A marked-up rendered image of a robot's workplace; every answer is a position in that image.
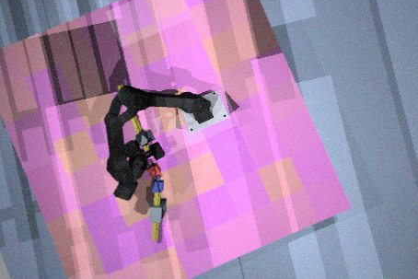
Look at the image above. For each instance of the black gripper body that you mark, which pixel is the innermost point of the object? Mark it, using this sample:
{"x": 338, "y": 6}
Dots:
{"x": 155, "y": 150}

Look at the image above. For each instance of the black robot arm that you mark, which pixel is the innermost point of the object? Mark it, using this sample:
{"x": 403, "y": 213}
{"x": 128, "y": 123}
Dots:
{"x": 135, "y": 99}

